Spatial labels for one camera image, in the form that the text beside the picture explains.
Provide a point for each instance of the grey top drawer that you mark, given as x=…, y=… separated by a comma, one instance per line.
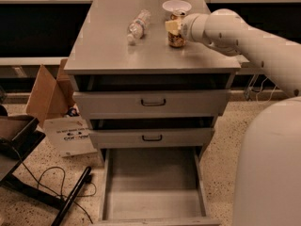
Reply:
x=151, y=104

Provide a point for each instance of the grey open bottom drawer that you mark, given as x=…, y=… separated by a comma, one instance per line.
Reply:
x=153, y=187

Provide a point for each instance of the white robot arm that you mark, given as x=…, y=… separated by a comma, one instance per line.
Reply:
x=268, y=178

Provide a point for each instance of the clear plastic water bottle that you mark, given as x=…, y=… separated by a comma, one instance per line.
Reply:
x=138, y=26

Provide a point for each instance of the grey middle drawer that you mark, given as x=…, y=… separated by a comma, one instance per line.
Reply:
x=147, y=138

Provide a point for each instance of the black cart frame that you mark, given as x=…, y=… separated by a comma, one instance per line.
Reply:
x=19, y=137

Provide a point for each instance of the white ceramic bowl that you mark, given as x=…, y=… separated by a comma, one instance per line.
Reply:
x=176, y=8

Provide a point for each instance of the brown cardboard box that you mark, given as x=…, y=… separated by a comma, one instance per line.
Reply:
x=50, y=97

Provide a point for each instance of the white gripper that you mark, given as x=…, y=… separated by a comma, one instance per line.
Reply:
x=187, y=28

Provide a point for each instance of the orange soda can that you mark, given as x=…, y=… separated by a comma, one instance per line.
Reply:
x=175, y=39

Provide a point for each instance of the grey drawer cabinet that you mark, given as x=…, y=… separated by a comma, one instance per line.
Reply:
x=101, y=60

